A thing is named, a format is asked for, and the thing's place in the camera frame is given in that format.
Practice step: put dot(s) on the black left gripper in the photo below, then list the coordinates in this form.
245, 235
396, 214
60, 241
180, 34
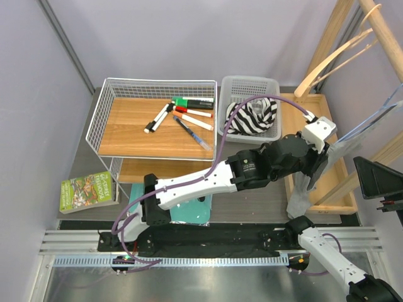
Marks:
317, 160

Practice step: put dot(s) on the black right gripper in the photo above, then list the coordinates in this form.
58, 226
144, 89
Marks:
374, 177

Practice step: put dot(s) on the grey garment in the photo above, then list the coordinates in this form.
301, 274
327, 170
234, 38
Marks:
298, 200

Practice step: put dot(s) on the blue wire hanger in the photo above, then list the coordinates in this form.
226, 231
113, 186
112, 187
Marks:
372, 119

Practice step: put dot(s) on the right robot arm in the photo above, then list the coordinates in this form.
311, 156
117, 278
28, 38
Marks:
357, 284

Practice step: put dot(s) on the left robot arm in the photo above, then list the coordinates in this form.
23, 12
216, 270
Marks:
247, 169

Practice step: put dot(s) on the white plastic basket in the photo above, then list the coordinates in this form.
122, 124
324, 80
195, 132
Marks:
237, 88

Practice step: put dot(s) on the teal cutting board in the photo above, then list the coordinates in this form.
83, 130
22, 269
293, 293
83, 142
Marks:
193, 212

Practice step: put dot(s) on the orange cap marker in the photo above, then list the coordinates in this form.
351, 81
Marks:
193, 121

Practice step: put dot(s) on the blue pen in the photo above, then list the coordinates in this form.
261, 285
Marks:
199, 140

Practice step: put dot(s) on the red cap marker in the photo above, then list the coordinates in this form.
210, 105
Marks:
193, 112

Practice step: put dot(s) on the green cap marker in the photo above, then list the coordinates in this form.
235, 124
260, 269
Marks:
194, 103

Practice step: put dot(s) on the black white marker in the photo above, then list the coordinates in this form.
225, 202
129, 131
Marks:
156, 122

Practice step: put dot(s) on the green paperback book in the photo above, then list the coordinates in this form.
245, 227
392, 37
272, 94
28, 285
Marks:
92, 191

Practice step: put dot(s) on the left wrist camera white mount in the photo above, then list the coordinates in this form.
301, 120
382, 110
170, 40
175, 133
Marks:
317, 131

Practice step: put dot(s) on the wooden clothes rack frame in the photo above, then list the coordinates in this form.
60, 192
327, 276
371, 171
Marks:
380, 28

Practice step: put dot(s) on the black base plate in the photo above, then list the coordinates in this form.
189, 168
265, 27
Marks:
218, 240

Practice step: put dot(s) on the white wire basket shelf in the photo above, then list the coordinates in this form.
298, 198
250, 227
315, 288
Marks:
133, 131

